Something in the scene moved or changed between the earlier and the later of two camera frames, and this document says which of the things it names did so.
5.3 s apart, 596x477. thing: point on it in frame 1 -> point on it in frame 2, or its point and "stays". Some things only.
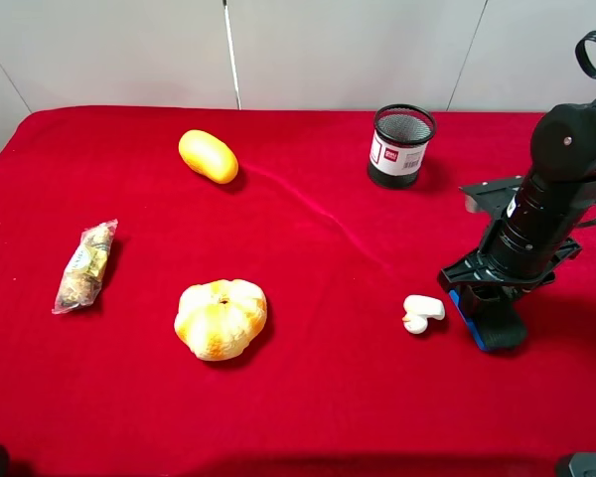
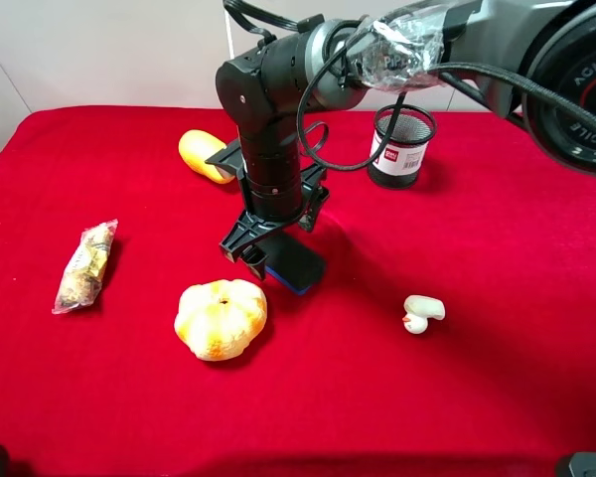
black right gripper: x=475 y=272 -> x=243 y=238
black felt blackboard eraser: x=497 y=326 -> x=297 y=259
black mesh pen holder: x=401 y=132 stays
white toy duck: x=419 y=309 stays
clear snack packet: x=82 y=275 stays
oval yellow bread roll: x=209 y=156 stays
